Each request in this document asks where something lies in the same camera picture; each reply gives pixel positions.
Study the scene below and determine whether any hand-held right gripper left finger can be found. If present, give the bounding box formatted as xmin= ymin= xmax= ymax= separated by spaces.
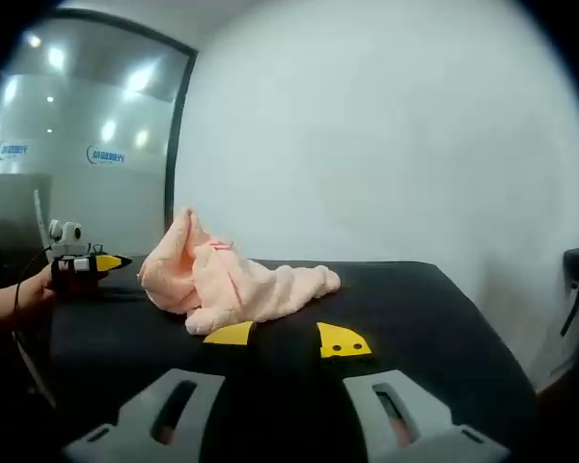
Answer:
xmin=65 ymin=321 xmax=286 ymax=463

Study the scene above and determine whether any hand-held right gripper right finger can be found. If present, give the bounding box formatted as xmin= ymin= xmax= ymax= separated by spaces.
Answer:
xmin=284 ymin=321 xmax=511 ymax=463

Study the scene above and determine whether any pink fluffy towel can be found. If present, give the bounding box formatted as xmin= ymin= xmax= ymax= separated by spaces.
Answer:
xmin=137 ymin=206 xmax=343 ymax=337

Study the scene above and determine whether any person's left hand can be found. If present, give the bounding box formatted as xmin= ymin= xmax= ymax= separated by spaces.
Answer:
xmin=17 ymin=263 xmax=59 ymax=306

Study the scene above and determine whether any white stand bar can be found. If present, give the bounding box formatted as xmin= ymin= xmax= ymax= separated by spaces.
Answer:
xmin=32 ymin=189 xmax=50 ymax=250

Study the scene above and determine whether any grey panel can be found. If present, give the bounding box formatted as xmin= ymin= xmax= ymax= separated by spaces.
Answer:
xmin=0 ymin=173 xmax=54 ymax=286

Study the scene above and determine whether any black cable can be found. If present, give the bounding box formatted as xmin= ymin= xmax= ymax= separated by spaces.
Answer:
xmin=10 ymin=244 xmax=57 ymax=340

